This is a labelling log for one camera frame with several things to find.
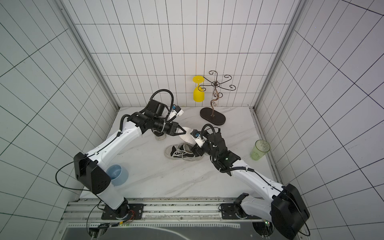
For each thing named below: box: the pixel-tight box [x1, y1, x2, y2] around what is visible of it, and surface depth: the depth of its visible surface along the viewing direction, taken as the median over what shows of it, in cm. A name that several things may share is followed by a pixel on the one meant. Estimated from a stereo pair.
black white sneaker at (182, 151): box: [164, 143, 204, 161], surface depth 90 cm
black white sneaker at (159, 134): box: [151, 127, 167, 141], surface depth 100 cm
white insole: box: [178, 127, 196, 144], surface depth 74 cm
